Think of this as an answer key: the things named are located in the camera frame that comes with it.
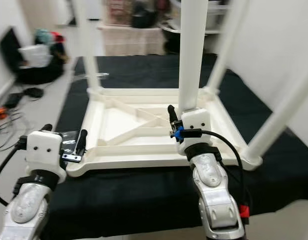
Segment black round stool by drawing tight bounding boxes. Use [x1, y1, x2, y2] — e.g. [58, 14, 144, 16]
[161, 22, 182, 55]

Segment black power adapter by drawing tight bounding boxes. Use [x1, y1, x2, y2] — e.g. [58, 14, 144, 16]
[5, 92, 24, 108]

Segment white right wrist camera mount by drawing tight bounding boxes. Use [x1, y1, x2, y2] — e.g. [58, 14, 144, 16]
[176, 107, 212, 151]

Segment teal crumpled cloth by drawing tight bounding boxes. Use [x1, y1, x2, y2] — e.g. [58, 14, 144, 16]
[35, 28, 52, 45]

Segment white plastic table top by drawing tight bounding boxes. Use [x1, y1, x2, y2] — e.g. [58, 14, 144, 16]
[65, 87, 264, 178]

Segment red printed box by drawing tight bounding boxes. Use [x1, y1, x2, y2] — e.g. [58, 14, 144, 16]
[106, 0, 134, 26]

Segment clear plastic wrap piece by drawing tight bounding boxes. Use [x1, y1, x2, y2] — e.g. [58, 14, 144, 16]
[74, 72, 109, 81]

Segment red cloth item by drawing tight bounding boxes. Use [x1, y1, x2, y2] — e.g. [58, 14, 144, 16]
[50, 31, 64, 45]

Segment black round floor device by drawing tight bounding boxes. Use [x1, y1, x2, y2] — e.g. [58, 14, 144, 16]
[23, 87, 44, 99]

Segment tangled black floor cables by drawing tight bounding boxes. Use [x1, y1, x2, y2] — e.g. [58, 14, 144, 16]
[0, 107, 24, 151]

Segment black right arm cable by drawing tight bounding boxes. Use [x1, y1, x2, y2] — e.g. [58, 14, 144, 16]
[174, 127, 252, 226]

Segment beige cloth covered bench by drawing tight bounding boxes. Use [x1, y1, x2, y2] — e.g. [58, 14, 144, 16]
[99, 25, 167, 57]

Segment black table cloth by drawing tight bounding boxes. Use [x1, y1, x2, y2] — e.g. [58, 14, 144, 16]
[46, 52, 308, 240]

